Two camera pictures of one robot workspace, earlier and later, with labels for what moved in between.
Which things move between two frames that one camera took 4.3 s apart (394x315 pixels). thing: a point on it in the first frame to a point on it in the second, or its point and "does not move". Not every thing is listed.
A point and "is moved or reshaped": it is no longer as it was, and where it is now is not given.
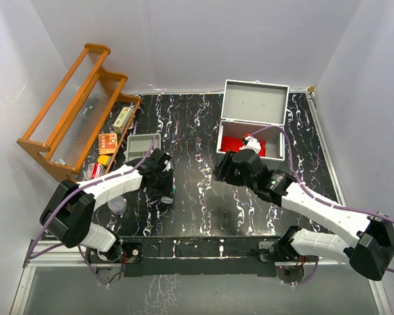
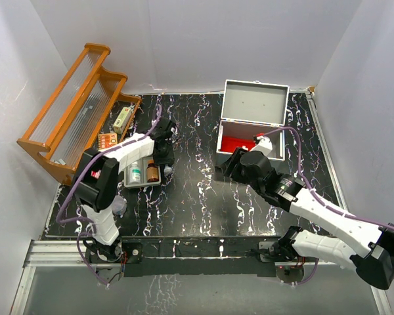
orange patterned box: x=108 y=143 does not move
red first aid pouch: x=234 y=143 does not move
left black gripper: x=165 y=191 to x=168 y=159
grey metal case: x=252 y=106 does not move
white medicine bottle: x=167 y=199 is moved or reshaped
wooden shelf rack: x=83 y=120 does not move
